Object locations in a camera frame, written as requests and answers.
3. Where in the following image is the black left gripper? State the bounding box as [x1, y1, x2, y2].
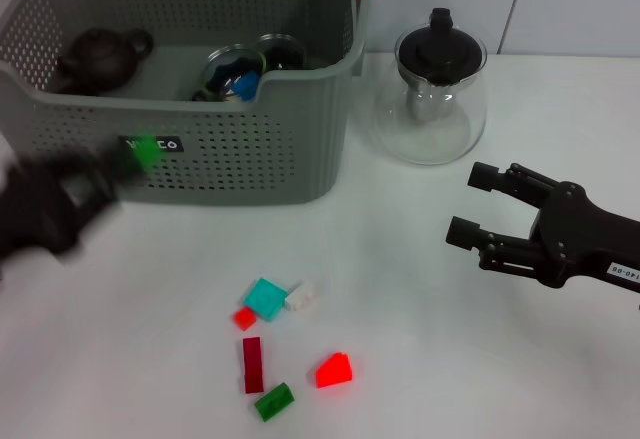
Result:
[0, 141, 144, 270]

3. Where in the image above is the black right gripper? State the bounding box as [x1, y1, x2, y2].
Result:
[445, 161, 640, 294]

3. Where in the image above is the blue square plate brick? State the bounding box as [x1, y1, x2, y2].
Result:
[232, 71, 261, 104]

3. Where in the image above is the dark red long brick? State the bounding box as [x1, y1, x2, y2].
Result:
[242, 337, 265, 394]

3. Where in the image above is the grey perforated storage bin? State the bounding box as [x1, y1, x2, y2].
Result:
[0, 0, 374, 208]

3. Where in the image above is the dark clay teapot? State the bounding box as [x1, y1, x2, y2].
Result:
[54, 28, 155, 96]

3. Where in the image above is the glass teapot black lid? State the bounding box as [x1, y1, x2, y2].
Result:
[349, 7, 488, 166]

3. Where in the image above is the small red flat brick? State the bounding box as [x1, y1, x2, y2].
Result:
[232, 307, 258, 331]

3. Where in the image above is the teal square plate brick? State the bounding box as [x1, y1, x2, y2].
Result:
[242, 277, 289, 323]

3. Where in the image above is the white studded brick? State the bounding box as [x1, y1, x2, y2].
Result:
[284, 280, 318, 313]

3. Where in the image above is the bright red sloped brick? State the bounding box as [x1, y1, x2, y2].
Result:
[314, 352, 354, 389]

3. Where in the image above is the green thick brick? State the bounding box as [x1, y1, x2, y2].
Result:
[253, 382, 296, 423]

